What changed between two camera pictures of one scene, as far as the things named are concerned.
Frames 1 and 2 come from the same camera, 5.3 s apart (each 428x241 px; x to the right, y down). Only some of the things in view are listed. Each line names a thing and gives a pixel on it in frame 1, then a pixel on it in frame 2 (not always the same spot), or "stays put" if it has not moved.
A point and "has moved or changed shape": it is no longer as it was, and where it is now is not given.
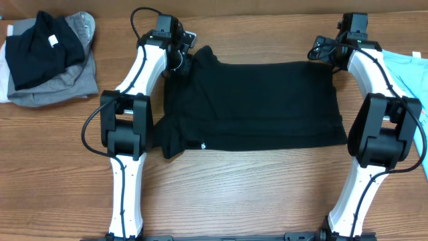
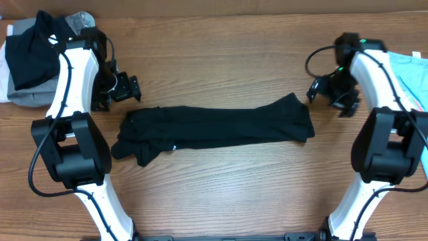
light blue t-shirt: [411, 73] stays put
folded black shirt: [40, 53] stays put
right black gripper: [338, 64] -> [350, 103]
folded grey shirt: [75, 82] stays put
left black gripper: [185, 68] -> [128, 88]
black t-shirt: [216, 105] has moved or changed shape
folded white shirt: [4, 94] stays put
